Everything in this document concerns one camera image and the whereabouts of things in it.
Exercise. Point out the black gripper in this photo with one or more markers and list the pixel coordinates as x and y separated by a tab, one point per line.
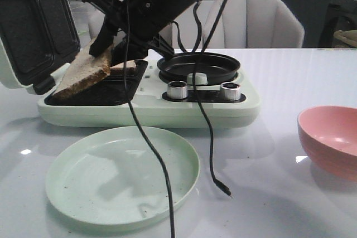
140	21

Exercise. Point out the bread slice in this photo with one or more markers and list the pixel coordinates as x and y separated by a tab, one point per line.
119	69
84	72

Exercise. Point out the green sandwich maker lid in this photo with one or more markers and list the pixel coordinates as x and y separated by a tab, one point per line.
38	38

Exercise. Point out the pink bowl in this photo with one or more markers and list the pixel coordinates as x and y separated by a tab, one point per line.
328	136

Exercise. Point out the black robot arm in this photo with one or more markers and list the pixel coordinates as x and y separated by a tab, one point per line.
170	8

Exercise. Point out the green breakfast maker base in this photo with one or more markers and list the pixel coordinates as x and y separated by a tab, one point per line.
104	104

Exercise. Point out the left grey upholstered chair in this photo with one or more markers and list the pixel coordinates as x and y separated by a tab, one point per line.
95	23

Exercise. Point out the grey upholstered chair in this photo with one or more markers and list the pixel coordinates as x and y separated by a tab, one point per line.
95	23
257	24

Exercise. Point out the left silver control knob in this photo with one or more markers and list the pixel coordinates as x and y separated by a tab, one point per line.
177	90

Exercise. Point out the silver control knob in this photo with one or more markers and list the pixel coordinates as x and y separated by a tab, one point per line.
177	90
230	91

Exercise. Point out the black round frying pan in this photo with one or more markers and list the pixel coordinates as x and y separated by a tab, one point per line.
218	68

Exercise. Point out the right silver control knob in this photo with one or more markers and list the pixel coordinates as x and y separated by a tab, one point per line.
230	91

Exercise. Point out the right grey upholstered chair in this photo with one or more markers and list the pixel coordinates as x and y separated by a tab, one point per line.
257	24

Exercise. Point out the light green round plate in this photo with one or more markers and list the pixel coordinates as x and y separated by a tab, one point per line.
114	178

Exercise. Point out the dark appliance at right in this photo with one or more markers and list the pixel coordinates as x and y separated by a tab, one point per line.
340	15

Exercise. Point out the beige cushion at right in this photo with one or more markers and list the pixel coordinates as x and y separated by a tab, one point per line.
344	39

